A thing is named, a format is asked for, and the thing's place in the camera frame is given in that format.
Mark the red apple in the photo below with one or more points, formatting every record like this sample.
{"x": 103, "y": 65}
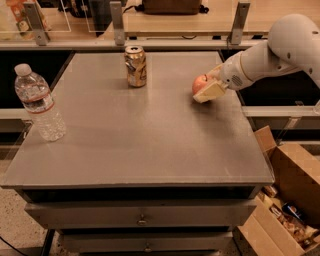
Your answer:
{"x": 199, "y": 83}

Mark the drawer with knob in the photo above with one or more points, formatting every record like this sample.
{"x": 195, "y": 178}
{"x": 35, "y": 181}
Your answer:
{"x": 141, "y": 214}
{"x": 146, "y": 242}

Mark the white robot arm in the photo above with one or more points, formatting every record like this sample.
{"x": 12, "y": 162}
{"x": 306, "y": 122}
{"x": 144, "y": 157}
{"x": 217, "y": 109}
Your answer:
{"x": 293, "y": 45}

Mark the open cardboard box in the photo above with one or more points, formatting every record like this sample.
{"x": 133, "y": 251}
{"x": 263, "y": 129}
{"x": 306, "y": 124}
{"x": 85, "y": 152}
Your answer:
{"x": 271, "y": 232}

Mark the left metal bracket post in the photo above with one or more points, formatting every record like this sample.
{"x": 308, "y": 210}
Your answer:
{"x": 36, "y": 23}

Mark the upper drawer with knob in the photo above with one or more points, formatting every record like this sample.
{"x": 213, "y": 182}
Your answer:
{"x": 141, "y": 214}

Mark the metal bracket post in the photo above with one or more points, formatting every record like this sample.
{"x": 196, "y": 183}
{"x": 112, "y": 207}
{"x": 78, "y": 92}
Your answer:
{"x": 36, "y": 23}
{"x": 239, "y": 22}
{"x": 117, "y": 20}

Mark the grey metal drawer cabinet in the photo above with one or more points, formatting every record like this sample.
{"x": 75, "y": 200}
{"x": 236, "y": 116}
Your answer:
{"x": 148, "y": 143}

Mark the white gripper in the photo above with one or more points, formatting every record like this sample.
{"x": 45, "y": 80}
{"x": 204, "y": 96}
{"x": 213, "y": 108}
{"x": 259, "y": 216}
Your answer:
{"x": 230, "y": 74}

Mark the dark bag on counter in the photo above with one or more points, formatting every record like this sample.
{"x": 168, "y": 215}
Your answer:
{"x": 174, "y": 7}

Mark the blue snack packet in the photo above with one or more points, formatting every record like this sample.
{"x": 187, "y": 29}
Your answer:
{"x": 292, "y": 210}

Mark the lower drawer with knob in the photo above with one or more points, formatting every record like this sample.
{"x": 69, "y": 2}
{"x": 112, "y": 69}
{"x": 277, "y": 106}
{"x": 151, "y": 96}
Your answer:
{"x": 146, "y": 242}

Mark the middle metal bracket post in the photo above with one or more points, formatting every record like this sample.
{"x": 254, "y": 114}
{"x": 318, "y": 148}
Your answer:
{"x": 117, "y": 20}

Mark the orange snack package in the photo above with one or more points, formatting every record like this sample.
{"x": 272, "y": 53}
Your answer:
{"x": 19, "y": 13}

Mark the gold soda can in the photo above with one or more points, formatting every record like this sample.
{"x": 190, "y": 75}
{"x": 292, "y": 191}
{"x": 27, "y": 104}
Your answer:
{"x": 135, "y": 61}

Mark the right metal bracket post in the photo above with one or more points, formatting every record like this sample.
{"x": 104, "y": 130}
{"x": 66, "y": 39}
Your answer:
{"x": 239, "y": 22}

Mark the clear plastic water bottle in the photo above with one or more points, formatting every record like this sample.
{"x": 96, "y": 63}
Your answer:
{"x": 36, "y": 97}

